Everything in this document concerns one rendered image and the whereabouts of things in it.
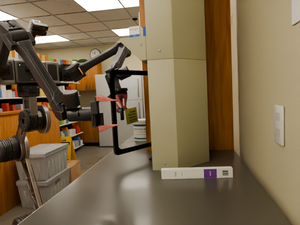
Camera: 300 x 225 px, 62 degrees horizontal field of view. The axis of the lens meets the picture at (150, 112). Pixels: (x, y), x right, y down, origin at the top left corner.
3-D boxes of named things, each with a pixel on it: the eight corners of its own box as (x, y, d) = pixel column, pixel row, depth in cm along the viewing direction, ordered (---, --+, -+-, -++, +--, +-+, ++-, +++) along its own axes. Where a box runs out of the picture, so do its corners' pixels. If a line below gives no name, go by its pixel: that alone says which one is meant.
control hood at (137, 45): (156, 67, 137) (156, 48, 136) (147, 60, 105) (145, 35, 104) (136, 68, 139) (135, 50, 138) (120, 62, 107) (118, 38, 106)
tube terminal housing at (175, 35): (206, 152, 136) (202, 6, 131) (212, 170, 104) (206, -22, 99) (160, 152, 140) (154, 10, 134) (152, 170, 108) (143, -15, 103)
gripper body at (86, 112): (94, 101, 97) (76, 102, 98) (96, 127, 98) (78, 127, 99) (100, 100, 104) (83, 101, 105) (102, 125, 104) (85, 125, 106)
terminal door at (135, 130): (159, 144, 139) (155, 71, 136) (114, 156, 117) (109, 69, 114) (157, 144, 139) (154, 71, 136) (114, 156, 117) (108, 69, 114)
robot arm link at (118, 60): (125, 54, 173) (118, 40, 167) (132, 51, 171) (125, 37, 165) (111, 85, 138) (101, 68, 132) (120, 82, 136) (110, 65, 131)
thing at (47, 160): (71, 166, 345) (69, 142, 343) (47, 182, 286) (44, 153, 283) (43, 166, 352) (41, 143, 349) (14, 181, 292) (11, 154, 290)
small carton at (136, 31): (143, 41, 115) (143, 28, 115) (139, 39, 111) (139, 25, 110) (133, 42, 117) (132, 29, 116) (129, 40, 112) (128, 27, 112)
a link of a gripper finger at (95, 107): (114, 94, 96) (91, 96, 97) (115, 113, 96) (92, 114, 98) (119, 94, 102) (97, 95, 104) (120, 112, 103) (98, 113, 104)
